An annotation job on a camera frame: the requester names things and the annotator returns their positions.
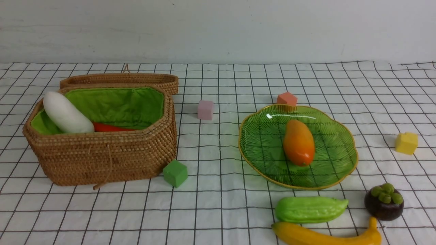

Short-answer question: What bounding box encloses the dark purple mangosteen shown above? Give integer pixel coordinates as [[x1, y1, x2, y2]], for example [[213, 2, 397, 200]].
[[364, 183, 404, 221]]

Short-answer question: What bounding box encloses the orange foam cube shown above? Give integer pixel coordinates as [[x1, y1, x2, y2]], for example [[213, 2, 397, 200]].
[[276, 92, 298, 107]]

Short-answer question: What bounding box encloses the yellow banana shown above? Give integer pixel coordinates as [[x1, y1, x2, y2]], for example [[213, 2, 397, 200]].
[[271, 217, 383, 245]]

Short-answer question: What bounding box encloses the woven rattan basket lid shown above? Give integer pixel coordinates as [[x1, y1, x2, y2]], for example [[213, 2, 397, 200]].
[[59, 65, 179, 95]]

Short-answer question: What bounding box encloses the woven rattan basket green lining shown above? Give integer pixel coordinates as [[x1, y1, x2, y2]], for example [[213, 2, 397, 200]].
[[22, 84, 177, 186]]

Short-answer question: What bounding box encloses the yellow foam cube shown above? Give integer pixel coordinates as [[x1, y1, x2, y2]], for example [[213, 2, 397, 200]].
[[394, 132, 418, 155]]

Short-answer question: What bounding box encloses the pink foam cube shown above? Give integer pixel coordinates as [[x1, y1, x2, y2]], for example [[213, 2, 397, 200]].
[[197, 100, 214, 120]]

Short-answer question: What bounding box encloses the green foam cube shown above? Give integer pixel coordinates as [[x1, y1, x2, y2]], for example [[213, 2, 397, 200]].
[[162, 160, 188, 188]]

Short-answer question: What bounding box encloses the orange yellow mango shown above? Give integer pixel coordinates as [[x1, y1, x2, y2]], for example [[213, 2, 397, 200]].
[[282, 119, 315, 166]]

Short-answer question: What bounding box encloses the green bitter gourd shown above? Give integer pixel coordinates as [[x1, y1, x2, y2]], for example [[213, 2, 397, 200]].
[[275, 196, 349, 224]]

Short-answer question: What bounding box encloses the white black grid tablecloth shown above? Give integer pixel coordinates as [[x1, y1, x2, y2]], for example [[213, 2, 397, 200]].
[[0, 61, 436, 245]]

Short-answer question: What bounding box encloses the white radish with green leaves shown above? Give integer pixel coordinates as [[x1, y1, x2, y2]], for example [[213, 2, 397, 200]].
[[43, 91, 95, 133]]

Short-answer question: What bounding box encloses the orange carrot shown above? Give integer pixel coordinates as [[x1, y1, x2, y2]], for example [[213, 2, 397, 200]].
[[92, 122, 136, 132]]

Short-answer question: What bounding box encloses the green glass leaf plate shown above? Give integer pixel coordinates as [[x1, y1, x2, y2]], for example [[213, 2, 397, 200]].
[[238, 104, 359, 191]]

